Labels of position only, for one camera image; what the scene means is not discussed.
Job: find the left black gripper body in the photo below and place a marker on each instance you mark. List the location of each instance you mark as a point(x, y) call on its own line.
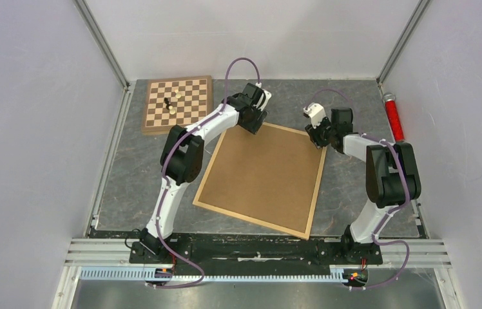
point(255, 120)

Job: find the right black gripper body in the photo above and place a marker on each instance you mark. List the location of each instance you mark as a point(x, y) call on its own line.
point(321, 135)

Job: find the wooden picture frame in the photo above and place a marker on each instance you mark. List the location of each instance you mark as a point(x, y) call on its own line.
point(200, 192)

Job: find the brown frame backing board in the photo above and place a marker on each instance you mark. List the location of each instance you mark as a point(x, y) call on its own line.
point(262, 179)

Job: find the red glitter microphone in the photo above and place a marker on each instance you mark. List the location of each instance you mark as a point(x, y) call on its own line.
point(389, 101)

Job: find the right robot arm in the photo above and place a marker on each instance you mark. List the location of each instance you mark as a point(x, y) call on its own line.
point(391, 176)

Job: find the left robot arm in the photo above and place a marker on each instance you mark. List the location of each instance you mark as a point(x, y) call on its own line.
point(182, 160)

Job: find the wooden chessboard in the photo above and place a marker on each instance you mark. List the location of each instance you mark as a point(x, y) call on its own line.
point(195, 103)

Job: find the black chess piece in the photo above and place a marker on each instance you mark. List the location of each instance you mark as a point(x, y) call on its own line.
point(167, 103)

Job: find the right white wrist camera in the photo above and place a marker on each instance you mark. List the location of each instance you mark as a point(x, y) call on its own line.
point(316, 113)

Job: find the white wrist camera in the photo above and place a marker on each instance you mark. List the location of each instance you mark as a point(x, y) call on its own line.
point(263, 100)
point(316, 113)

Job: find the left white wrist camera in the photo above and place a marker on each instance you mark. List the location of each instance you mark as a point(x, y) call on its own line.
point(263, 100)

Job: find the white slotted cable duct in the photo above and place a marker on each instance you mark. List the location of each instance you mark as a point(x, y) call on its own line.
point(166, 275)

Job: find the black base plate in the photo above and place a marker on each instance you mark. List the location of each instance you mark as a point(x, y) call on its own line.
point(251, 255)

